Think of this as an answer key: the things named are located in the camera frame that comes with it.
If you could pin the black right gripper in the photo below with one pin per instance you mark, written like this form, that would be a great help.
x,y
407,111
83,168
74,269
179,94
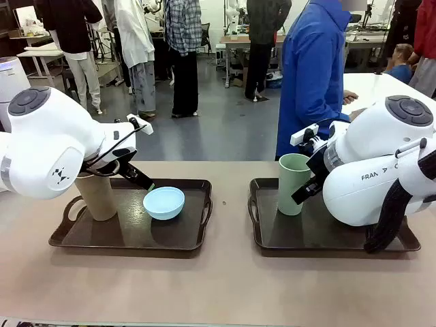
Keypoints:
x,y
316,167

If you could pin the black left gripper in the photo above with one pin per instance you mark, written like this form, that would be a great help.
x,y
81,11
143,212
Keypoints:
x,y
123,158

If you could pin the tall mint green cup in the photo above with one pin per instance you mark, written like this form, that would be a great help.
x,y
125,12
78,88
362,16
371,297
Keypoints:
x,y
287,184

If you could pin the light blue bowl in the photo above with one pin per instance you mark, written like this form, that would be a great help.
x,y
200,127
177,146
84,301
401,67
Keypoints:
x,y
163,204

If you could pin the tall brown cup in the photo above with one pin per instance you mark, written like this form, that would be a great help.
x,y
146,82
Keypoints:
x,y
97,201

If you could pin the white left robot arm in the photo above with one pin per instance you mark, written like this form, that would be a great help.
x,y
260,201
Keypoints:
x,y
44,143

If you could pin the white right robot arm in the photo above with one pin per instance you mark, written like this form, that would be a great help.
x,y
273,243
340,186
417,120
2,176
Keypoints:
x,y
374,177

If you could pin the person's right forearm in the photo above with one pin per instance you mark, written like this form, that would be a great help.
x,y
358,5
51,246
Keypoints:
x,y
335,115

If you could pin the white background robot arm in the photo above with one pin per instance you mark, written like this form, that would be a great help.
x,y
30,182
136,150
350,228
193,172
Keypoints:
x,y
233,17

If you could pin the dark brown serving tray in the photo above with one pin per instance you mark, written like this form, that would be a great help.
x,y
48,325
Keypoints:
x,y
306,238
136,235

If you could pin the person's right hand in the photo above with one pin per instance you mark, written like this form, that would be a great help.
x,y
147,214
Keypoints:
x,y
357,114

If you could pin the person's left hand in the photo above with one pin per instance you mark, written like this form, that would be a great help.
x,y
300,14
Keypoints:
x,y
350,96

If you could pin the person in blue shirt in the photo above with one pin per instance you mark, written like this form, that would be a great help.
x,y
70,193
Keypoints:
x,y
306,85

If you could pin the black stool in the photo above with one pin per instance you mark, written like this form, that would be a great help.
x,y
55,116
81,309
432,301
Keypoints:
x,y
69,81

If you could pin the white rounded table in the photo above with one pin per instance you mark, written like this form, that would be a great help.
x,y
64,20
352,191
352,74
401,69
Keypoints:
x,y
371,86

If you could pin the person in white coat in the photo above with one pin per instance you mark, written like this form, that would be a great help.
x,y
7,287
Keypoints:
x,y
136,34

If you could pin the black office chair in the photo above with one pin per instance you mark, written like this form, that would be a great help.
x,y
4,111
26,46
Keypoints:
x,y
205,37

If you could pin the seated person in blue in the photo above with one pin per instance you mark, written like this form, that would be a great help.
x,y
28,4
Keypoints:
x,y
403,73

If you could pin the person in plaid shirt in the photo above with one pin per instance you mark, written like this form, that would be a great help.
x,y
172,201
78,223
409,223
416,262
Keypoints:
x,y
184,27

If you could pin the white desk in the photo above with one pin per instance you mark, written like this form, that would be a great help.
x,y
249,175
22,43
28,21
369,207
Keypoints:
x,y
41,51

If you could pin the white air purifier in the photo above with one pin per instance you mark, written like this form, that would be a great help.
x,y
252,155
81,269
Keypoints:
x,y
13,78

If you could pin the brown topped workbench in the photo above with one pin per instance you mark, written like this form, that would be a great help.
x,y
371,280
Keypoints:
x,y
235,40

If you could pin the person in black jacket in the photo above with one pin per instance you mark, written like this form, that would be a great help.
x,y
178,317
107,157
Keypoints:
x,y
68,20

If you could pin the person in black clothes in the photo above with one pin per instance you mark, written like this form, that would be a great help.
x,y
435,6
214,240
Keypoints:
x,y
262,20

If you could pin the person in red jacket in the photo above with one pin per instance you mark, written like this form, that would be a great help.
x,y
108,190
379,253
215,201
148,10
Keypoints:
x,y
427,30

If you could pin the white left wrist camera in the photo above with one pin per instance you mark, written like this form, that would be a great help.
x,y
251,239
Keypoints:
x,y
141,126

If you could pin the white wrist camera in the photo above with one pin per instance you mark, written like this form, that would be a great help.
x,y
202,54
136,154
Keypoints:
x,y
141,126
304,134

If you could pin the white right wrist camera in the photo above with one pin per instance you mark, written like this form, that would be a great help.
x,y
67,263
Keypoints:
x,y
304,134

